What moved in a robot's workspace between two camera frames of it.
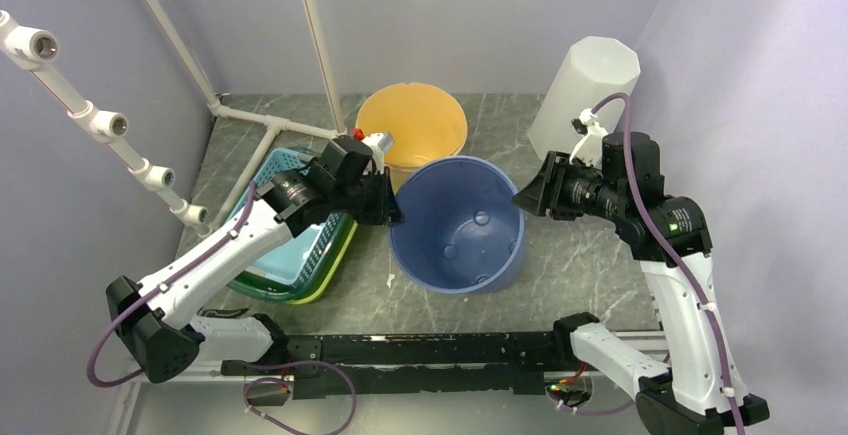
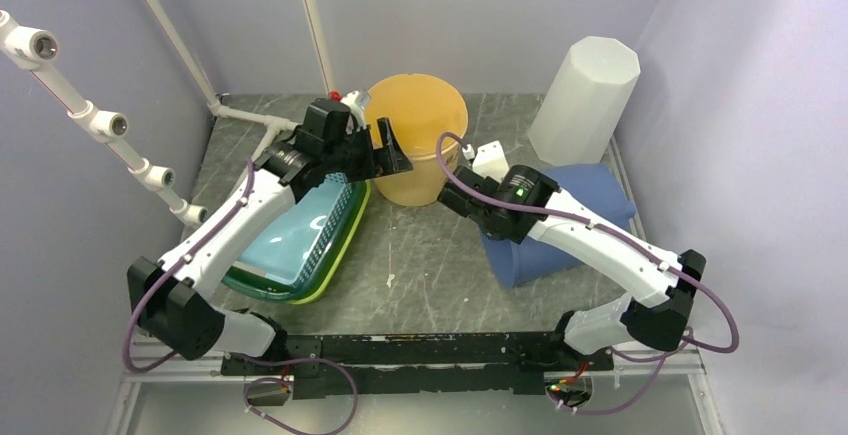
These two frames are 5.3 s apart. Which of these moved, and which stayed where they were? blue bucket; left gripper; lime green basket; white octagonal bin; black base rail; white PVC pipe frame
Moved: left gripper; blue bucket
Stayed: white octagonal bin; lime green basket; white PVC pipe frame; black base rail
